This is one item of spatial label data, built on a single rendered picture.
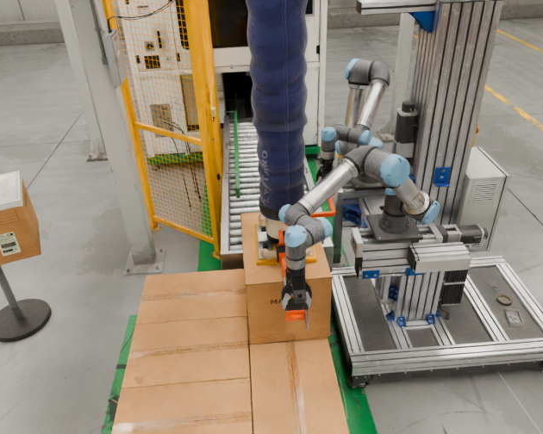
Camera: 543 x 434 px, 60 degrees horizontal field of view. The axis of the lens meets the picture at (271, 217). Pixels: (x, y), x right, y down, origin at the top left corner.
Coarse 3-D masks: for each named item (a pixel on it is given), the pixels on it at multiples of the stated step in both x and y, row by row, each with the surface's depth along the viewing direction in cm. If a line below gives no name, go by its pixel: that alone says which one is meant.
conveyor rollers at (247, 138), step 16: (240, 128) 470; (240, 144) 440; (256, 144) 441; (240, 160) 410; (256, 160) 410; (240, 176) 387; (256, 176) 388; (240, 192) 364; (256, 192) 365; (304, 192) 359; (240, 208) 343; (256, 208) 343; (240, 224) 327; (240, 240) 312
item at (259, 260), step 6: (258, 228) 248; (264, 228) 243; (258, 234) 243; (258, 240) 239; (258, 246) 236; (264, 246) 231; (270, 246) 234; (258, 252) 232; (258, 258) 228; (264, 258) 227; (276, 258) 227; (258, 264) 226; (264, 264) 226; (270, 264) 226
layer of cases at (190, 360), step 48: (144, 288) 275; (192, 288) 274; (240, 288) 272; (144, 336) 245; (192, 336) 244; (240, 336) 242; (144, 384) 220; (192, 384) 219; (240, 384) 218; (288, 384) 217; (336, 384) 216; (144, 432) 200; (192, 432) 199; (240, 432) 198; (288, 432) 197; (336, 432) 197
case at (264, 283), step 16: (320, 256) 231; (256, 272) 222; (272, 272) 222; (320, 272) 220; (256, 288) 217; (272, 288) 218; (320, 288) 221; (256, 304) 223; (272, 304) 224; (320, 304) 227; (256, 320) 229; (272, 320) 230; (304, 320) 232; (320, 320) 233; (256, 336) 234; (272, 336) 236; (288, 336) 237; (304, 336) 238; (320, 336) 239
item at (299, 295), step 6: (294, 276) 173; (300, 276) 173; (294, 282) 172; (300, 282) 172; (294, 288) 171; (300, 288) 171; (294, 294) 170; (300, 294) 169; (294, 300) 169; (300, 300) 169
